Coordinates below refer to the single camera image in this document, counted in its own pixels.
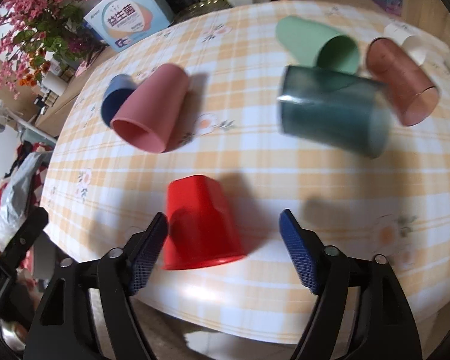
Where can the white desk fan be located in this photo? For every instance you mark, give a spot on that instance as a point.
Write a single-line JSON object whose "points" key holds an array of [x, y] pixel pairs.
{"points": [[6, 115]]}

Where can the brown translucent cup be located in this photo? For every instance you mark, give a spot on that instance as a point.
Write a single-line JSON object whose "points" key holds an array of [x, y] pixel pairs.
{"points": [[410, 92]]}

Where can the blue plastic cup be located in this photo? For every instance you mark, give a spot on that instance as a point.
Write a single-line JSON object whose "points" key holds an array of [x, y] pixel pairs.
{"points": [[117, 92]]}

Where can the light green plastic cup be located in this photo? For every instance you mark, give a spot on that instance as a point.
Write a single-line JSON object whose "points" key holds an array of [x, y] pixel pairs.
{"points": [[316, 45]]}

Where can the pink plastic cup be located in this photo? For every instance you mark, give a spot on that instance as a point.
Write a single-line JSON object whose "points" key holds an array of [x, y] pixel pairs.
{"points": [[148, 116]]}

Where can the gold patterned tin lid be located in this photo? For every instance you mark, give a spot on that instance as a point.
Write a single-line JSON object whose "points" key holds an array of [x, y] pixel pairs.
{"points": [[201, 9]]}

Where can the white blue probiotic box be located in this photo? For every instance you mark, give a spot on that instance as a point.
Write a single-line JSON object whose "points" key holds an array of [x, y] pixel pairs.
{"points": [[122, 23]]}

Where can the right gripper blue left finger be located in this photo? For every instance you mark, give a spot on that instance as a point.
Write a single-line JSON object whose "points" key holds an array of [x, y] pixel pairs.
{"points": [[128, 269]]}

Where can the white plastic cup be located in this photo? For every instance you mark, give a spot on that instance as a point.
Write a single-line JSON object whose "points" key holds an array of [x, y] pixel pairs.
{"points": [[411, 43]]}

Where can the dark teal translucent cup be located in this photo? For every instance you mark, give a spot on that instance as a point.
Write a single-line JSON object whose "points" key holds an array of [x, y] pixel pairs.
{"points": [[333, 108]]}

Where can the white flower vase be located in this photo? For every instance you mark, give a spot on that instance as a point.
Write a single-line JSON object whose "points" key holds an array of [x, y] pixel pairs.
{"points": [[54, 83]]}

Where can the pink cherry blossom bouquet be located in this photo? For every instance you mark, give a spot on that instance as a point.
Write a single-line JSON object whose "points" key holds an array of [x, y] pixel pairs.
{"points": [[38, 28]]}

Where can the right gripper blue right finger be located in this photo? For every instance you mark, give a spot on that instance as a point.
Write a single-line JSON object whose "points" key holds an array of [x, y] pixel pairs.
{"points": [[320, 268]]}

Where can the red plastic cup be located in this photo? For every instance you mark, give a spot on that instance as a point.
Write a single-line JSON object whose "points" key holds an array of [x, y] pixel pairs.
{"points": [[202, 230]]}

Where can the yellow plaid floral tablecloth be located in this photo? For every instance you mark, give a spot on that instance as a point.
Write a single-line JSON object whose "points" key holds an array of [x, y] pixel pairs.
{"points": [[100, 190]]}

